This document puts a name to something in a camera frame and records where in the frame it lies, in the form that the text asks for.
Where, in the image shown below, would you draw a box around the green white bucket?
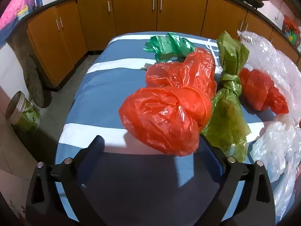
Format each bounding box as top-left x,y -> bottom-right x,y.
5,91 -> 41,132

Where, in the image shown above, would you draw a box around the white translucent plastic bag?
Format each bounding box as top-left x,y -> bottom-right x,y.
250,114 -> 300,217

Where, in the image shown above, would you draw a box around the olive green knotted plastic bag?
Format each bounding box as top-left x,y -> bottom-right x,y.
201,31 -> 251,162

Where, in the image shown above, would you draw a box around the dark green plastic bag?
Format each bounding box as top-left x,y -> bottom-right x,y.
143,33 -> 195,62

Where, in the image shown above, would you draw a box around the pink floral curtain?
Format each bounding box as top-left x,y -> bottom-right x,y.
1,0 -> 43,47

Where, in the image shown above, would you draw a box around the brown lower kitchen cabinets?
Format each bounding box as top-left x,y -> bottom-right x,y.
27,0 -> 300,89

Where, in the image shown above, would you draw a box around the small red knotted plastic bag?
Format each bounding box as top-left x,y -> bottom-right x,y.
239,68 -> 289,114

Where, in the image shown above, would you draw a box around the large red knotted plastic bag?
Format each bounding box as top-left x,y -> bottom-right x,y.
118,47 -> 217,157

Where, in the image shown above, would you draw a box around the blue white striped tablecloth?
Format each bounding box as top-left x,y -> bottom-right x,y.
56,32 -> 221,225

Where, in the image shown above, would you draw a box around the colourful small box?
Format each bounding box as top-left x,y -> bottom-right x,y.
17,5 -> 29,21

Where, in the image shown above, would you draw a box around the red bag with groceries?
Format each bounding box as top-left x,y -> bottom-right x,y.
282,15 -> 300,47

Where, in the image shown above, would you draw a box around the large bubble wrap bundle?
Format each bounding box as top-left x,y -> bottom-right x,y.
237,31 -> 301,122

